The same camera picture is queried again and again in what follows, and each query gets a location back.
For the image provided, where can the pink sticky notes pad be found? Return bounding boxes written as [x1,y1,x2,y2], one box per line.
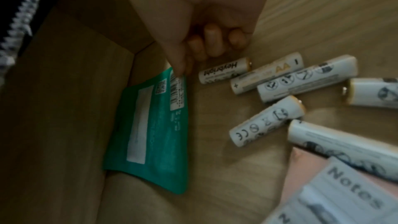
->
[267,146,398,224]

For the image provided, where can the green foil packet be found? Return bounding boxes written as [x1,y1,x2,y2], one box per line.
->
[102,67,190,196]

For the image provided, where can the dark jacket with white zipper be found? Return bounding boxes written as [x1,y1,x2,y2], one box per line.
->
[0,0,66,86]

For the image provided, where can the group of white batteries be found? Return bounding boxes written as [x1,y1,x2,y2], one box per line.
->
[198,52,398,182]

